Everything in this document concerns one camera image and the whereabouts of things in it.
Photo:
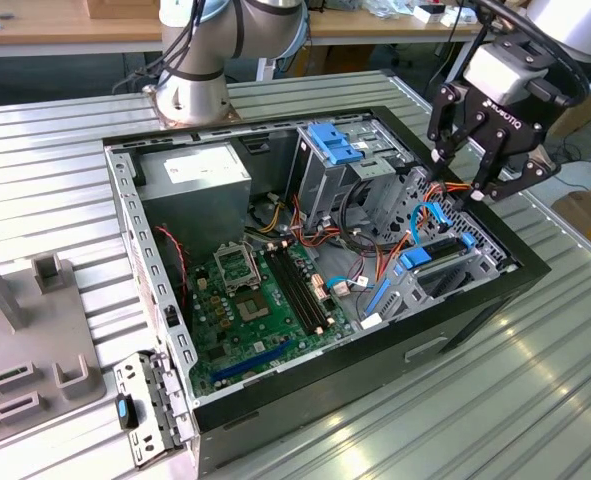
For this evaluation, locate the grey parts rack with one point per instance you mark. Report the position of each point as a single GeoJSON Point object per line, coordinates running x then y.
{"type": "Point", "coordinates": [35, 320]}

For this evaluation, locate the grey power supply unit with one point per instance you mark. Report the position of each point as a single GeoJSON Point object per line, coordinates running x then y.
{"type": "Point", "coordinates": [195, 205]}

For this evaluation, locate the black RAM slot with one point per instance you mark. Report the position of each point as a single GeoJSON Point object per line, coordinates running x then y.
{"type": "Point", "coordinates": [297, 290]}
{"type": "Point", "coordinates": [313, 290]}
{"type": "Point", "coordinates": [290, 290]}
{"type": "Point", "coordinates": [305, 290]}

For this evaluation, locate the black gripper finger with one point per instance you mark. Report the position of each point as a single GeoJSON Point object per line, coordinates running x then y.
{"type": "Point", "coordinates": [442, 115]}
{"type": "Point", "coordinates": [525, 180]}

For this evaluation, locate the white box with black top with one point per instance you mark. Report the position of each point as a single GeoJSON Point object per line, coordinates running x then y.
{"type": "Point", "coordinates": [427, 15]}

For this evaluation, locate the hinged metal slot bracket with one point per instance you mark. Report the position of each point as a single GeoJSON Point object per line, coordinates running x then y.
{"type": "Point", "coordinates": [144, 382]}

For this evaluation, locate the black open PC case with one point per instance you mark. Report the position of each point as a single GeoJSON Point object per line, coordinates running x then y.
{"type": "Point", "coordinates": [375, 380]}

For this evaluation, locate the metal optical drive cage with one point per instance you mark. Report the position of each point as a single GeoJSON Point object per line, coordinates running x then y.
{"type": "Point", "coordinates": [320, 190]}

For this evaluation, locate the blue plastic drive latch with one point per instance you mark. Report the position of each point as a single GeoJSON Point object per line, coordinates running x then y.
{"type": "Point", "coordinates": [332, 142]}

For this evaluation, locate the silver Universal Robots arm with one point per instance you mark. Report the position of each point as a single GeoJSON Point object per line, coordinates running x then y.
{"type": "Point", "coordinates": [190, 100]}

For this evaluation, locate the hard disk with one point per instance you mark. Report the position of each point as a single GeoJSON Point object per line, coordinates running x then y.
{"type": "Point", "coordinates": [415, 257]}

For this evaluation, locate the green motherboard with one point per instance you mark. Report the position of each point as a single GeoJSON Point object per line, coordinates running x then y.
{"type": "Point", "coordinates": [235, 340]}

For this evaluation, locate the cardboard box with white label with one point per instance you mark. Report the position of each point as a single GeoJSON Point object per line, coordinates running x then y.
{"type": "Point", "coordinates": [585, 215]}

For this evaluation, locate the black latch with blue stripe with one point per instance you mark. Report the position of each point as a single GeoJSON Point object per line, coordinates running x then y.
{"type": "Point", "coordinates": [126, 412]}

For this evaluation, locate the CPU socket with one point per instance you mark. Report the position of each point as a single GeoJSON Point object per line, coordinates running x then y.
{"type": "Point", "coordinates": [251, 307]}

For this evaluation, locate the metal disk bay cage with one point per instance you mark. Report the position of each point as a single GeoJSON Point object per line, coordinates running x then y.
{"type": "Point", "coordinates": [410, 297]}

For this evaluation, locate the white flat board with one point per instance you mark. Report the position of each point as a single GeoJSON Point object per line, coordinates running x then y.
{"type": "Point", "coordinates": [590, 180]}

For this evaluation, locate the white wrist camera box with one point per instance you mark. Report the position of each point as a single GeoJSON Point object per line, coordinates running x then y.
{"type": "Point", "coordinates": [500, 75]}

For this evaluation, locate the blue expansion slot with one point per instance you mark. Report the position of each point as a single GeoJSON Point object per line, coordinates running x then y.
{"type": "Point", "coordinates": [252, 360]}

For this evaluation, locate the large plain cardboard box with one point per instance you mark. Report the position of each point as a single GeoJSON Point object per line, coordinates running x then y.
{"type": "Point", "coordinates": [575, 120]}

